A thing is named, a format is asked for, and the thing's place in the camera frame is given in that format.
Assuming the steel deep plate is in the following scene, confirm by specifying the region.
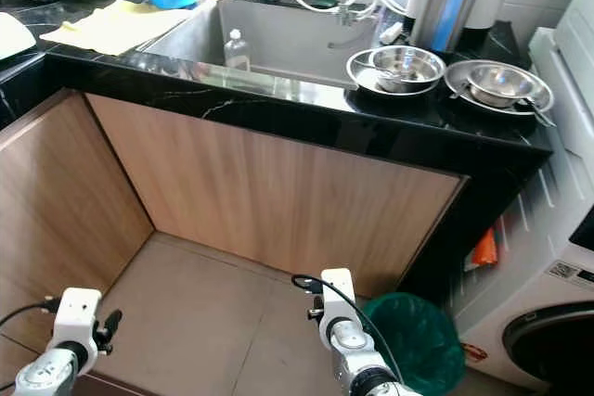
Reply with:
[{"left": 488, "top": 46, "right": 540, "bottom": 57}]
[
  {"left": 345, "top": 47, "right": 448, "bottom": 97},
  {"left": 444, "top": 59, "right": 556, "bottom": 117}
]

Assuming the green trash bin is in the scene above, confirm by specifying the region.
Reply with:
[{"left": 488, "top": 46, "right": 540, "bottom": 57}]
[{"left": 362, "top": 292, "right": 467, "bottom": 396}]

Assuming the wooden cabinet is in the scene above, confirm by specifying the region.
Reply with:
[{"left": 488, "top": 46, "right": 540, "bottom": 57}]
[{"left": 0, "top": 90, "right": 470, "bottom": 300}]

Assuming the orange tag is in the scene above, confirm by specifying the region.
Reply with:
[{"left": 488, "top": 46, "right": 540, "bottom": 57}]
[{"left": 470, "top": 227, "right": 499, "bottom": 272}]

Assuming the white washing machine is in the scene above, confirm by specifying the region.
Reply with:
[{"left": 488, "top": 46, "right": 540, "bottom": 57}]
[{"left": 453, "top": 6, "right": 594, "bottom": 393}]

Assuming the clear plastic bottle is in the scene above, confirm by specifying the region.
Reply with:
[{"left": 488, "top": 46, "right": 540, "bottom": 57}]
[{"left": 224, "top": 29, "right": 252, "bottom": 72}]

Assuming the stainless steel sink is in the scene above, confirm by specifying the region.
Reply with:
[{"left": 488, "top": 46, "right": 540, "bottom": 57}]
[{"left": 139, "top": 0, "right": 405, "bottom": 91}]

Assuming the white clip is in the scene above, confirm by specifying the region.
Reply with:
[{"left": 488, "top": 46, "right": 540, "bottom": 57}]
[{"left": 379, "top": 21, "right": 406, "bottom": 45}]

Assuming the steel spoon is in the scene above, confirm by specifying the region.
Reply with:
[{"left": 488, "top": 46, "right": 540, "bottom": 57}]
[{"left": 515, "top": 95, "right": 560, "bottom": 128}]

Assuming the yellow cloth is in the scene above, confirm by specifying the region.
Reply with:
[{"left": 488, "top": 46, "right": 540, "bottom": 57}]
[{"left": 39, "top": 0, "right": 196, "bottom": 57}]

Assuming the white appliance lid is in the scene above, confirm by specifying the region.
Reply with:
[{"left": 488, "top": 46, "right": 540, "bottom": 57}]
[{"left": 0, "top": 12, "right": 38, "bottom": 63}]

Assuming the steel knife block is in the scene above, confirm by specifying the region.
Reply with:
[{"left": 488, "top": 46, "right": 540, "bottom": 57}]
[{"left": 408, "top": 0, "right": 495, "bottom": 52}]

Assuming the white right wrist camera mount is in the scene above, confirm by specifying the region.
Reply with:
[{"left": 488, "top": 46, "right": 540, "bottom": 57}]
[{"left": 319, "top": 268, "right": 363, "bottom": 351}]

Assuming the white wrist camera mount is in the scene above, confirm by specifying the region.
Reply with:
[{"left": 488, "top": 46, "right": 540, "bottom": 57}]
[
  {"left": 53, "top": 287, "right": 103, "bottom": 352},
  {"left": 319, "top": 268, "right": 363, "bottom": 351}
]

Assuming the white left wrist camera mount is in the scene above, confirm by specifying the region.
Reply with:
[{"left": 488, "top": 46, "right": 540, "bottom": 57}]
[{"left": 53, "top": 287, "right": 103, "bottom": 352}]

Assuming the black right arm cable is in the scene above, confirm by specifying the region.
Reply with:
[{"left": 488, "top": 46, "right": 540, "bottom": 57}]
[{"left": 291, "top": 273, "right": 407, "bottom": 386}]

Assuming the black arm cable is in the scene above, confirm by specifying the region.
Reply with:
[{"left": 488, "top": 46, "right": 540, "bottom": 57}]
[
  {"left": 0, "top": 296, "right": 62, "bottom": 330},
  {"left": 291, "top": 273, "right": 407, "bottom": 386}
]

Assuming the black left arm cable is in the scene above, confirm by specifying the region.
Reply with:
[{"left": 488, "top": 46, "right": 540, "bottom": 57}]
[{"left": 0, "top": 296, "right": 62, "bottom": 330}]

